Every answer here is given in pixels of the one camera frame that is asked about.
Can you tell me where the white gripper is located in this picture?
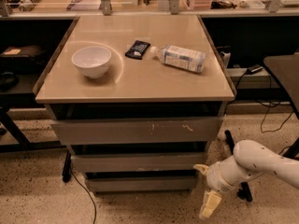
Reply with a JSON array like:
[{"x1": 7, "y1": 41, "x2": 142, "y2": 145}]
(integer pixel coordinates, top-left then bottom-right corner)
[{"x1": 193, "y1": 159, "x2": 242, "y2": 219}]

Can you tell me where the grey drawer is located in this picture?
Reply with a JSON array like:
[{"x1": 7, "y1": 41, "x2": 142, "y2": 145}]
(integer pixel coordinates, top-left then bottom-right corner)
[
  {"x1": 71, "y1": 152, "x2": 207, "y2": 173},
  {"x1": 85, "y1": 175, "x2": 197, "y2": 192},
  {"x1": 51, "y1": 117, "x2": 222, "y2": 145}
]

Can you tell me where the grey drawer cabinet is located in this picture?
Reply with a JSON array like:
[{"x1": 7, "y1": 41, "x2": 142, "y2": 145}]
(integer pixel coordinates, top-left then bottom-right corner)
[{"x1": 34, "y1": 15, "x2": 235, "y2": 181}]

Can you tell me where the black table leg right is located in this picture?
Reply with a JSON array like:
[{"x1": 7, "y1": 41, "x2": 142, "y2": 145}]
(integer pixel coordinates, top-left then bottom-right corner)
[{"x1": 225, "y1": 130, "x2": 299, "y2": 202}]

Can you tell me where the black table leg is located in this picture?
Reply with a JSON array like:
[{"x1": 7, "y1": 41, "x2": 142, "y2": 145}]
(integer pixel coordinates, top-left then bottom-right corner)
[
  {"x1": 225, "y1": 130, "x2": 299, "y2": 202},
  {"x1": 0, "y1": 106, "x2": 71, "y2": 183}
]

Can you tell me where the black power adapter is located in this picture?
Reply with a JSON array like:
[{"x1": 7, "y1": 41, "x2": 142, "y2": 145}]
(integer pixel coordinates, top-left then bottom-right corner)
[{"x1": 246, "y1": 64, "x2": 263, "y2": 75}]

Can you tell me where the clear plastic water bottle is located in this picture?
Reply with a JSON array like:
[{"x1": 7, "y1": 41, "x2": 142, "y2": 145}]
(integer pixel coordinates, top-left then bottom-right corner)
[{"x1": 149, "y1": 45, "x2": 206, "y2": 73}]

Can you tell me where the dark side table top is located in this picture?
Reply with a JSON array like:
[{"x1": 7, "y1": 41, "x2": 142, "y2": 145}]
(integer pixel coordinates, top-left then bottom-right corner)
[{"x1": 263, "y1": 54, "x2": 299, "y2": 118}]

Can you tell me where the black snack packet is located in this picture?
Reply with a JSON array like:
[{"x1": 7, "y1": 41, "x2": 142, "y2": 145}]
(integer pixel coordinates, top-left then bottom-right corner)
[{"x1": 125, "y1": 40, "x2": 150, "y2": 60}]

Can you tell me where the white ceramic bowl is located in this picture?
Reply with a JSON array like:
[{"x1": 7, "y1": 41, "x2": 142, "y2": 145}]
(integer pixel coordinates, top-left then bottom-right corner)
[{"x1": 71, "y1": 46, "x2": 112, "y2": 78}]

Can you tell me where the black table leg left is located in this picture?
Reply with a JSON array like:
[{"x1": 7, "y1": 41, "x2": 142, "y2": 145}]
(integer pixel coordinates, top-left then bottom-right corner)
[{"x1": 0, "y1": 106, "x2": 71, "y2": 183}]

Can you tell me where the black floor cable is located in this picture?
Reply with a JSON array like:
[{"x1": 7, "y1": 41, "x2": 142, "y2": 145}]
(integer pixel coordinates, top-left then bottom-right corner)
[{"x1": 70, "y1": 168, "x2": 98, "y2": 224}]

